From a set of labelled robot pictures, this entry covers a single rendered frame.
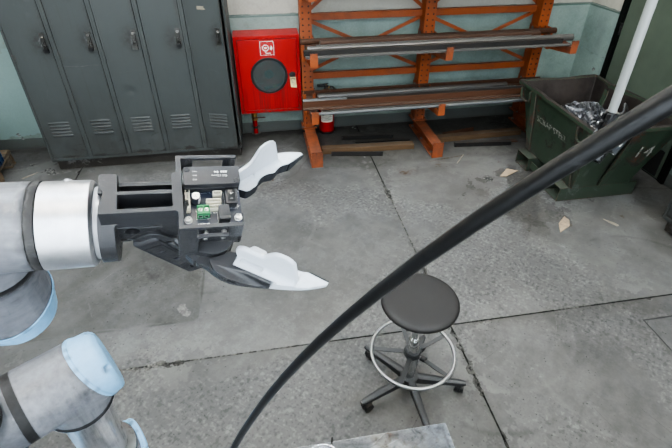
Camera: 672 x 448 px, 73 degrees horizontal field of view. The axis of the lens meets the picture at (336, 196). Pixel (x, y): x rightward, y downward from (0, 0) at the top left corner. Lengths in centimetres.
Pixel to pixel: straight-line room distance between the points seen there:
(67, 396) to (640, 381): 257
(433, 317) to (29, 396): 144
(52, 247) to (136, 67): 365
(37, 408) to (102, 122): 356
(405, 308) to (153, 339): 146
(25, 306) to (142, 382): 214
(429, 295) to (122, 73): 300
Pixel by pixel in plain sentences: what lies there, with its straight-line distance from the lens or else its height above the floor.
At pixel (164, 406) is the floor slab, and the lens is 252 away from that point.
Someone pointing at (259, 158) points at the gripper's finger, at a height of 182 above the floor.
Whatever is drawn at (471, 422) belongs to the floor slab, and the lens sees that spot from 243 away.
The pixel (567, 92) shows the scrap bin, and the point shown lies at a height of 57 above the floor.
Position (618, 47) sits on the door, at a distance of 502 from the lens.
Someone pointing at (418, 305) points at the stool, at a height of 62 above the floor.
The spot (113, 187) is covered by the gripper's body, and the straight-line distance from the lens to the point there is 41.
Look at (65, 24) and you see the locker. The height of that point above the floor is 121.
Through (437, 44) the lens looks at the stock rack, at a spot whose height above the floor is 98.
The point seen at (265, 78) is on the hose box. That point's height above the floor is 63.
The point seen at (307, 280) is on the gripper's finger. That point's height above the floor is 173.
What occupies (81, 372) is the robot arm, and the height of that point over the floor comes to 142.
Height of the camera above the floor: 204
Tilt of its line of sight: 34 degrees down
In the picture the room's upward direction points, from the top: straight up
